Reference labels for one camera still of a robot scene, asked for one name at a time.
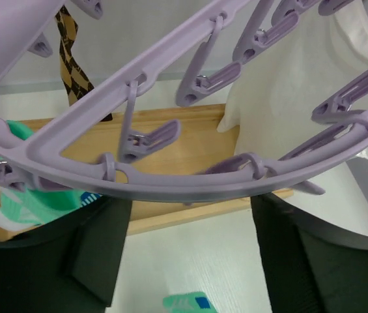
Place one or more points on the wooden clothes rack frame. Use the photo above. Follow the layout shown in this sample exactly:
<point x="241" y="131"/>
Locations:
<point x="128" y="27"/>

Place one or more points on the green sock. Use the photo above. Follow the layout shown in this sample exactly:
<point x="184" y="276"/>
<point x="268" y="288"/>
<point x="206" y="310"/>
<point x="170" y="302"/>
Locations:
<point x="22" y="210"/>
<point x="194" y="302"/>

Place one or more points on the white hanging garment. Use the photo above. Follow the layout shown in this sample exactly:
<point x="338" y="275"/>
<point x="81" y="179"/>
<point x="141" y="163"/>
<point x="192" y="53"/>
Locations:
<point x="273" y="100"/>

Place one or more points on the brown argyle sock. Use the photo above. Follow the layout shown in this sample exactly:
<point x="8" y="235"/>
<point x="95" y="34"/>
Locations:
<point x="75" y="81"/>

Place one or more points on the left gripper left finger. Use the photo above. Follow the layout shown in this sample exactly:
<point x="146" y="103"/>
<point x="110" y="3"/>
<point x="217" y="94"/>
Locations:
<point x="68" y="265"/>

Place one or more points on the purple round clip hanger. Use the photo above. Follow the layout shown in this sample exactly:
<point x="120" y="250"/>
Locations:
<point x="36" y="163"/>

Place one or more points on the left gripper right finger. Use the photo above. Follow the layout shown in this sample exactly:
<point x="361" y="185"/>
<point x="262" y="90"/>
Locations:
<point x="309" y="265"/>

